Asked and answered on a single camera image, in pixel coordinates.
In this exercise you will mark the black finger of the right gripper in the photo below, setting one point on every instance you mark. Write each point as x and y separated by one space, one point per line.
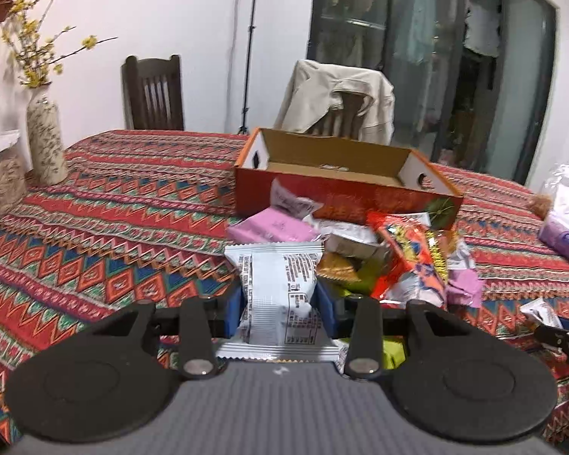
562 341

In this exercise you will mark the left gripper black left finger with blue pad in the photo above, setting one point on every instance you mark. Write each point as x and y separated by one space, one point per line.
201 320

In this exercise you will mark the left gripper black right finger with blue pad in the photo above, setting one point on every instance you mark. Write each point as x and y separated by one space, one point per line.
358 319

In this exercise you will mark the white snack packet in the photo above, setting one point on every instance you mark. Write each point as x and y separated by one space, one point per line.
279 323

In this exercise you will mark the green snack packet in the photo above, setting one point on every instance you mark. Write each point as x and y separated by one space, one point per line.
361 276

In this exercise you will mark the red orange snack bag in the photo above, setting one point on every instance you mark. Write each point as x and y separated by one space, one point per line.
417 268

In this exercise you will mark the small pink packet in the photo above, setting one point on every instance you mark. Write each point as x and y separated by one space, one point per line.
464 288

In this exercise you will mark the clear bag with purple pack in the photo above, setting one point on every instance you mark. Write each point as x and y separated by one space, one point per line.
551 204

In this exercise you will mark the pink snack packet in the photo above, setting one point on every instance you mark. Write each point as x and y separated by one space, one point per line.
271 225

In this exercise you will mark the patterned red tablecloth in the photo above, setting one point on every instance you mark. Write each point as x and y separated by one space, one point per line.
144 216

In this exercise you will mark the orange cardboard box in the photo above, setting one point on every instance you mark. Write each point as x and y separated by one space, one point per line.
347 177

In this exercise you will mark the black light stand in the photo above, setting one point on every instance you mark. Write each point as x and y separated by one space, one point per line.
243 129

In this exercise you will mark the chair with beige jacket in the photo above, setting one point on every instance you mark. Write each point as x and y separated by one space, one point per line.
316 89

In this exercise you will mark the dark wooden chair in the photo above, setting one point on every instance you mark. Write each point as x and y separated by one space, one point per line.
152 93

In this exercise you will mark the floral ceramic vase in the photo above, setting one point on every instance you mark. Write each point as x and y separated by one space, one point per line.
44 137

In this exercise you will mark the woven basket white cloth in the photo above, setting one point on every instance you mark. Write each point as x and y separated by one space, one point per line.
12 174

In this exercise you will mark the dark glass sliding door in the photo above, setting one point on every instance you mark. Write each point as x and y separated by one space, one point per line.
471 78

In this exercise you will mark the yellow flower branches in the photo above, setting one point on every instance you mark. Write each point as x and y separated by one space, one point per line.
34 56

